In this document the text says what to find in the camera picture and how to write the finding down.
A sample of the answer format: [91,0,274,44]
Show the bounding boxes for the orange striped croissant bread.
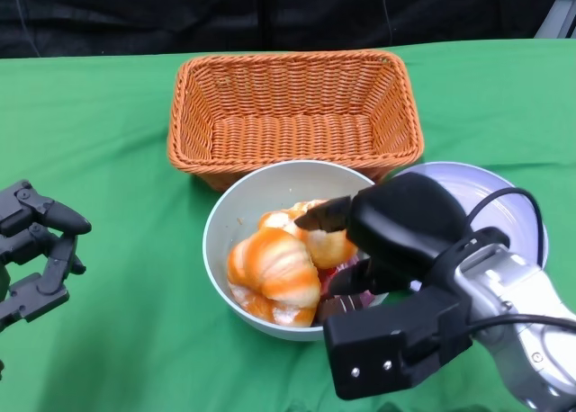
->
[258,199,360,270]
[227,227,321,308]

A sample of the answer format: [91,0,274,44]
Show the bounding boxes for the orange wicker basket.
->
[166,49,427,193]

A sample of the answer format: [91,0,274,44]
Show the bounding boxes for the pink cake with red cherry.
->
[318,255,361,291]

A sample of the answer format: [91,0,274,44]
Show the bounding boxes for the green tablecloth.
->
[0,36,576,412]

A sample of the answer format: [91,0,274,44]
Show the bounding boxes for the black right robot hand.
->
[294,171,473,301]

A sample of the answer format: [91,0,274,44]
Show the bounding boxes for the grey metal post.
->
[533,0,576,40]

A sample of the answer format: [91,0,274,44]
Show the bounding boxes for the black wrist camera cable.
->
[467,313,576,341]

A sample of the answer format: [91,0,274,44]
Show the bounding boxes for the brown chocolate cake slice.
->
[314,293,368,326]

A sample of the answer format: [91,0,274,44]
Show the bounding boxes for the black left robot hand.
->
[0,180,93,381]

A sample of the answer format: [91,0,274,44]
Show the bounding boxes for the lavender plate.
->
[391,161,550,296]

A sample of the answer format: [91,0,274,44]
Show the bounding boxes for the thin grey cable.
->
[380,0,393,45]

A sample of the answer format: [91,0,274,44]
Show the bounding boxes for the pale green bowl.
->
[202,159,391,343]

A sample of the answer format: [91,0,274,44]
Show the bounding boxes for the black backdrop cloth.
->
[0,0,576,60]

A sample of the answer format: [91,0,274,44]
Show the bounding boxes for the black hand power cable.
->
[466,185,549,272]

